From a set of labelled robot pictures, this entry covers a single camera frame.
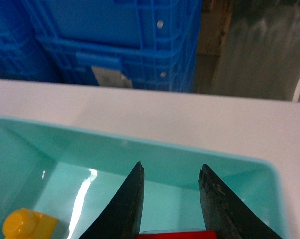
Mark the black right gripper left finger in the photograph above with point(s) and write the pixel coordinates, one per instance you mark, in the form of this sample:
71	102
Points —
121	218

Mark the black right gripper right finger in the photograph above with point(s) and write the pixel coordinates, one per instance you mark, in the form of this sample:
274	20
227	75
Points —
225	213

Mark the red one-stud block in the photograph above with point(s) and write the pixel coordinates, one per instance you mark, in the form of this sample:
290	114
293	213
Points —
178	234

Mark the yellow two-stud block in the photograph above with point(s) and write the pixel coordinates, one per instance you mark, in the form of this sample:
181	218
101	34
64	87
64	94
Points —
28	224

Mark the teal plastic tray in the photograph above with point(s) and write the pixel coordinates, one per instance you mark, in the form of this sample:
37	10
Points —
72	174

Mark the lower right blue crate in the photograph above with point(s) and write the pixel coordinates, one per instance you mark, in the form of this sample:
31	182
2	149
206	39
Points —
150	70

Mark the blue crate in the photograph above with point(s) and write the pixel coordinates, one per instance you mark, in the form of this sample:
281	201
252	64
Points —
27	61
150	70
16	30
150	25

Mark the lower middle blue crate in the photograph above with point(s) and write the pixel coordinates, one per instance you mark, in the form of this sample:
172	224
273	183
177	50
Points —
27	61

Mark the upper right blue crate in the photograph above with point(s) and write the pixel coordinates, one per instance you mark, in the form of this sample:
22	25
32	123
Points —
150	25

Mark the upper middle blue crate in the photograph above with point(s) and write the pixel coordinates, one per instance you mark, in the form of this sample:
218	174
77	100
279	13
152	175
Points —
16	30

